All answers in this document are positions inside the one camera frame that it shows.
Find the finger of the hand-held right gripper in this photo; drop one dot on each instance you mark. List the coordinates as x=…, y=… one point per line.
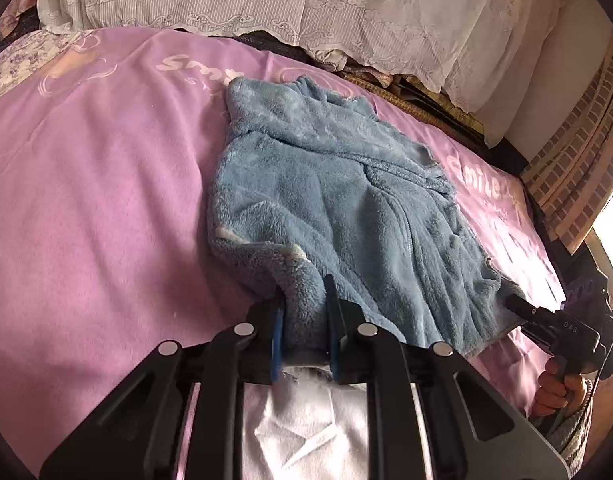
x=521, y=307

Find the brown woven mat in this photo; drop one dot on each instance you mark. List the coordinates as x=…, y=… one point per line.
x=426, y=105

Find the white lace cover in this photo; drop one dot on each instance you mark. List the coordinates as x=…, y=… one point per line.
x=336, y=0

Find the pink floral cloth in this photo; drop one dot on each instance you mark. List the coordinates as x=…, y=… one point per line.
x=16, y=15

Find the person's right forearm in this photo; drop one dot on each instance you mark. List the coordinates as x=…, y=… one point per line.
x=561, y=435

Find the pink printed blanket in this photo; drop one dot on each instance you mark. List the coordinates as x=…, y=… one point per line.
x=111, y=185

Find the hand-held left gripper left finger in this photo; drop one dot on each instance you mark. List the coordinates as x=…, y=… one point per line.
x=278, y=340

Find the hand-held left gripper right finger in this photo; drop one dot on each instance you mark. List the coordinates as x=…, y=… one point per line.
x=335, y=350

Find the folded fabrics under cover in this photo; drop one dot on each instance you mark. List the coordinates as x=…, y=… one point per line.
x=371, y=75

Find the person's right hand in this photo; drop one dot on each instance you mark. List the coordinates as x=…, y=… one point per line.
x=551, y=390

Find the blue fleece baby onesie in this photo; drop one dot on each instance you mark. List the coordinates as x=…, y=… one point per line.
x=336, y=185

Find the purple floral bedsheet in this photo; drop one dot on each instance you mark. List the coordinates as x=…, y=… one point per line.
x=16, y=65

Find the white fuzzy cloth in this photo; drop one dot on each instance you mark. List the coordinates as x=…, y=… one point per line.
x=306, y=425

